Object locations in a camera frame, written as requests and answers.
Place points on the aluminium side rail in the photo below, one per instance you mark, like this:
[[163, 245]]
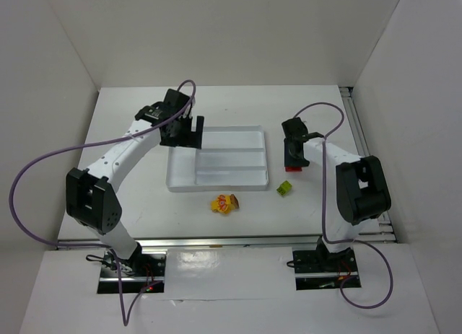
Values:
[[386, 232]]

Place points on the white compartment tray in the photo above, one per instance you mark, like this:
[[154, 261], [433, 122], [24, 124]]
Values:
[[231, 158]]

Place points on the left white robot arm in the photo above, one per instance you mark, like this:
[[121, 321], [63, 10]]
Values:
[[91, 193]]

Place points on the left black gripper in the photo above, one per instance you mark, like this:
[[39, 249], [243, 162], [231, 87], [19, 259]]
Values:
[[184, 140]]

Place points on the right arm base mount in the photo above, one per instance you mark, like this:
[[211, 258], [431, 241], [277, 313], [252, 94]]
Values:
[[319, 269]]

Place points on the aluminium front rail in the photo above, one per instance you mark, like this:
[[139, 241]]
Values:
[[229, 241]]

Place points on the red lego brick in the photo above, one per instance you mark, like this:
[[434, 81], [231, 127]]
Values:
[[293, 169]]

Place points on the yellow lego brick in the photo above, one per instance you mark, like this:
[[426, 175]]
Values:
[[222, 204]]

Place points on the brown lego brick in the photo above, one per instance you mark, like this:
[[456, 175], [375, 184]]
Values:
[[234, 202]]

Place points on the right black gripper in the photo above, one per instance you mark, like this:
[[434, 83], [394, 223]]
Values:
[[295, 158]]

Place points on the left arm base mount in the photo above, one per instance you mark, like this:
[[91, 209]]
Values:
[[151, 275]]

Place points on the lime green lego brick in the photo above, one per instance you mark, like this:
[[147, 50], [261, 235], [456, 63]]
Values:
[[284, 188]]

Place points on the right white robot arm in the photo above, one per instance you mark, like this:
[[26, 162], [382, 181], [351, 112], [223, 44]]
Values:
[[354, 189]]

